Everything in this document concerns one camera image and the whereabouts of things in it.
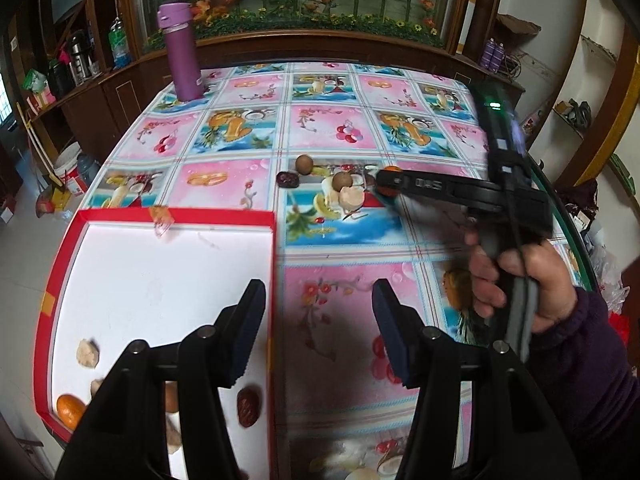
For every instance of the purple thermos bottle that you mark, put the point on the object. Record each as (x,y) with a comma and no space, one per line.
(175,22)

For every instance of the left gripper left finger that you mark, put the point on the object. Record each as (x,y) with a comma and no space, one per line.
(122,434)

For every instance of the broom and dustpan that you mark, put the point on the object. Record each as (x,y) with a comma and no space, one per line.
(53,196)

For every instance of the white plastic bucket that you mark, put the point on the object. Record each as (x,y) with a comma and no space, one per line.
(66,169)

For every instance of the person right hand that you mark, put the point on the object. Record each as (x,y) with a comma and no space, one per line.
(541,262)

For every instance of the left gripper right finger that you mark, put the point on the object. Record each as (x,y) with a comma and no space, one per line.
(479,415)

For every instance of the wooden cabinet counter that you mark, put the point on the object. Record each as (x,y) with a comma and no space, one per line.
(98,113)

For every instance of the red white tray box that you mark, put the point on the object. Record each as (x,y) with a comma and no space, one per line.
(156,274)

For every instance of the red jujube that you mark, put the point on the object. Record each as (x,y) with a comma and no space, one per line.
(248,406)

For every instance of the dark jujube far left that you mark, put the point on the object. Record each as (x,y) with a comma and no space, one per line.
(287,179)

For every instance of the beige cake cube front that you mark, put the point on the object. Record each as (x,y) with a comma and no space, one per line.
(95,385)

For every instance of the beige cake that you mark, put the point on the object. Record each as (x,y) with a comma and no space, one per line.
(87,354)

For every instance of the purple spray bottles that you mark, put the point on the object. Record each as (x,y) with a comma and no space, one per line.
(492,56)

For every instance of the beige cake cube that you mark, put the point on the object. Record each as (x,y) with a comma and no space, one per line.
(173,437)
(351,198)
(95,385)

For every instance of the brown longan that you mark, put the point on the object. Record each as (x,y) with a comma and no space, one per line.
(342,179)
(304,164)
(171,398)

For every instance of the floral plastic tablecloth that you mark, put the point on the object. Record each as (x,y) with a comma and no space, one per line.
(340,411)

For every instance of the orange tangerine front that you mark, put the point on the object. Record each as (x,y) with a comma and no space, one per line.
(70,410)

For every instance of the green water bottle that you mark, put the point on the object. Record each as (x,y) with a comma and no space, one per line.
(119,44)

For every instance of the grey thermos jug floor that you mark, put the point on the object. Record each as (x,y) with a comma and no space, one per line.
(87,168)

